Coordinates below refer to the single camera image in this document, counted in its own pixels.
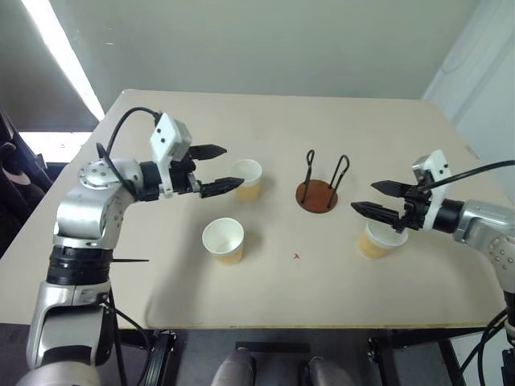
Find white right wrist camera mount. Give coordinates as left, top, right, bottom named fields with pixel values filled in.
left=411, top=149, right=450, bottom=231

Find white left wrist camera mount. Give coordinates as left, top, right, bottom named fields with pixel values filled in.
left=149, top=112, right=192, bottom=199

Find black left body cable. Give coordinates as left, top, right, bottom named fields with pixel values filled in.
left=105, top=287, right=156, bottom=386

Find brown cup holder stand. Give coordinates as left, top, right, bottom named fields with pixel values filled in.
left=295, top=149, right=351, bottom=215

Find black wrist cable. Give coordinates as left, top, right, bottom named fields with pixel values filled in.
left=416, top=159, right=515, bottom=193
left=95, top=106, right=163, bottom=195

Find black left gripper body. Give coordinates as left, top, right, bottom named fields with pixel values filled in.
left=171, top=154, right=202, bottom=197

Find black body cable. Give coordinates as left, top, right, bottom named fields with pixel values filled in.
left=457, top=307, right=509, bottom=386
left=105, top=287, right=156, bottom=386

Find grey rounded robot foot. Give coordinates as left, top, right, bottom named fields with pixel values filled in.
left=210, top=347, right=259, bottom=386
left=307, top=355, right=356, bottom=386

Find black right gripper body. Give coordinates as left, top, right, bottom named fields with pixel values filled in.
left=392, top=183, right=431, bottom=234

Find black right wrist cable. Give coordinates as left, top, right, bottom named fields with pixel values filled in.
left=416, top=159, right=515, bottom=193

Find black right body cable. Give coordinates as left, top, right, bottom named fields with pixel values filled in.
left=457, top=307, right=509, bottom=386

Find dark chair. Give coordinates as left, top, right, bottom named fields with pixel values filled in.
left=0, top=107, right=54, bottom=259

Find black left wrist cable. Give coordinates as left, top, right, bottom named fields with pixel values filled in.
left=95, top=106, right=163, bottom=195

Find black table frame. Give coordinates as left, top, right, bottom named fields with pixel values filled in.
left=118, top=326, right=490, bottom=386

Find white and tan paper cup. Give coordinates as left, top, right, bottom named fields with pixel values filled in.
left=357, top=221, right=410, bottom=260
left=201, top=217, right=246, bottom=267
left=230, top=158, right=264, bottom=203

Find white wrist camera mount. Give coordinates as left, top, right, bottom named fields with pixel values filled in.
left=411, top=149, right=450, bottom=231
left=149, top=112, right=192, bottom=199

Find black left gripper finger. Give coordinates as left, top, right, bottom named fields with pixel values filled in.
left=198, top=177, right=246, bottom=199
left=187, top=144, right=229, bottom=162

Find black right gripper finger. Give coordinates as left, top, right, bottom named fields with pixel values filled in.
left=350, top=200, right=404, bottom=231
left=370, top=180, right=416, bottom=199

